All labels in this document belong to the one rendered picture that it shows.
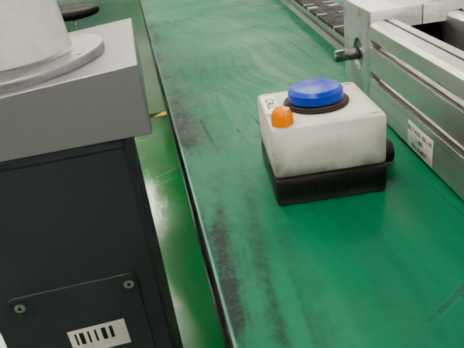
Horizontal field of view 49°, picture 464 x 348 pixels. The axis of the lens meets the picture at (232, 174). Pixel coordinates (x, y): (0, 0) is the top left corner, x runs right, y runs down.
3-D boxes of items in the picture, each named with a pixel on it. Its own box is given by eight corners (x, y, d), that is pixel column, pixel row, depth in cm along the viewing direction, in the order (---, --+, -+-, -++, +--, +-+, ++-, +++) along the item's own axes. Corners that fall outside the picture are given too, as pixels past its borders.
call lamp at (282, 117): (270, 121, 35) (268, 104, 35) (291, 117, 35) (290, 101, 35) (273, 128, 34) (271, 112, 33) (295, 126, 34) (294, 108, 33)
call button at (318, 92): (284, 105, 39) (282, 81, 39) (335, 98, 40) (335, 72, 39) (295, 123, 36) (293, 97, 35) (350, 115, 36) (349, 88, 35)
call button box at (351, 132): (262, 160, 44) (255, 90, 41) (373, 143, 44) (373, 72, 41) (277, 207, 37) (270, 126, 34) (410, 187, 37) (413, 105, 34)
